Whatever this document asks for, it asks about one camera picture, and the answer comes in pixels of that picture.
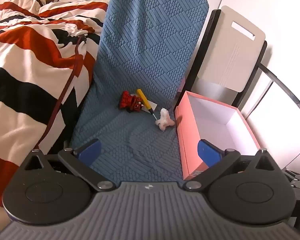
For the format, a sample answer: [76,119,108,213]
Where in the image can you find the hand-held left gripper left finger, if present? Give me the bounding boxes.
[20,138,117,191]

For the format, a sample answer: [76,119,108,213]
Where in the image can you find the white board with slot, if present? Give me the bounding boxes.
[196,5,266,93]

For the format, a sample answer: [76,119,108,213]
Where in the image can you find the pink cardboard box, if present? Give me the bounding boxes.
[174,91,262,181]

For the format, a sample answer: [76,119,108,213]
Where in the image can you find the white fluffy toy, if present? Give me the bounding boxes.
[155,107,175,131]

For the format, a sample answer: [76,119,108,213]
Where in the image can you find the blue textured mat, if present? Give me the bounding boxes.
[69,0,210,182]

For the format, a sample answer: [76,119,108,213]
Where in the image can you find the red toy vehicle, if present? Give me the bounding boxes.
[119,91,143,114]

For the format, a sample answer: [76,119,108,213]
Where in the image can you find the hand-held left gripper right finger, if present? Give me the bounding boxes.
[185,139,278,191]

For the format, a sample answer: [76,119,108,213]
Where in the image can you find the red white black striped blanket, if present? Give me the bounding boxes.
[0,0,109,209]

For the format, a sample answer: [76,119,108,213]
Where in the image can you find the curved black tube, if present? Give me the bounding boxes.
[259,64,300,122]

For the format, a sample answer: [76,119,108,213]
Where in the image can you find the yellow handled screwdriver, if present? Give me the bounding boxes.
[136,89,157,122]

